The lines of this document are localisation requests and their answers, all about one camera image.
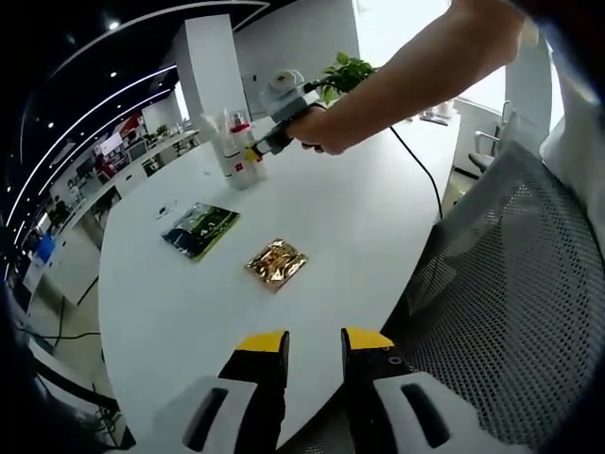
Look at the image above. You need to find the green potted plant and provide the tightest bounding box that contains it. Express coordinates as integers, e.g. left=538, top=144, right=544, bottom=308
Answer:
left=320, top=51, right=379, bottom=106

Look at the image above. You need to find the person's right hand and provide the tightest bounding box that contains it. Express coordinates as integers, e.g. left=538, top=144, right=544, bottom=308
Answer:
left=287, top=100, right=366, bottom=157

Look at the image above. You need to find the person's white shirt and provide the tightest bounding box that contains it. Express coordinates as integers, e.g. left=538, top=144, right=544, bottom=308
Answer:
left=538, top=108, right=605, bottom=214

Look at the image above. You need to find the white skincare tube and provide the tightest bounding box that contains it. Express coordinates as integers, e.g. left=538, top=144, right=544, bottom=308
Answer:
left=200, top=109, right=232, bottom=179

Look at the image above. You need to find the green and black packet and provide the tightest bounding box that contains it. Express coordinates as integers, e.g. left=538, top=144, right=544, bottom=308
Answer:
left=160, top=201, right=241, bottom=262

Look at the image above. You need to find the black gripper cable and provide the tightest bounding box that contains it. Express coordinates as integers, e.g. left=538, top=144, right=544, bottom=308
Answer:
left=388, top=123, right=444, bottom=219

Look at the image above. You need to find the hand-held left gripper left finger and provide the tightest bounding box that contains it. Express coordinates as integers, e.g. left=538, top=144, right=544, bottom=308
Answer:
left=169, top=329, right=290, bottom=453

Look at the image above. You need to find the blue bin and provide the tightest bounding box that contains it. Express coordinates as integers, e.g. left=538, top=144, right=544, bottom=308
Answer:
left=37, top=235, right=58, bottom=262

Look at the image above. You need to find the long white counter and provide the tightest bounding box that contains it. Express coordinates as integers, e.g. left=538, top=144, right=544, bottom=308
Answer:
left=18, top=127, right=199, bottom=304

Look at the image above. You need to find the white office chair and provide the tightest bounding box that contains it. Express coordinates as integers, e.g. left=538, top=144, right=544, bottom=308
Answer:
left=467, top=98, right=516, bottom=179

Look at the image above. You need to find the gold foil packet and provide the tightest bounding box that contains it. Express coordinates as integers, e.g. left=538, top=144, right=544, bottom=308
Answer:
left=244, top=237, right=309, bottom=295

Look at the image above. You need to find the grey mesh office chair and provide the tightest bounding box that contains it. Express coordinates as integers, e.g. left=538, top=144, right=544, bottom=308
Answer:
left=382, top=141, right=605, bottom=445

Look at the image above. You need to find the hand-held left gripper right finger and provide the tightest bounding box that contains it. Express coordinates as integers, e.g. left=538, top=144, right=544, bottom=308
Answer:
left=340, top=325, right=481, bottom=453

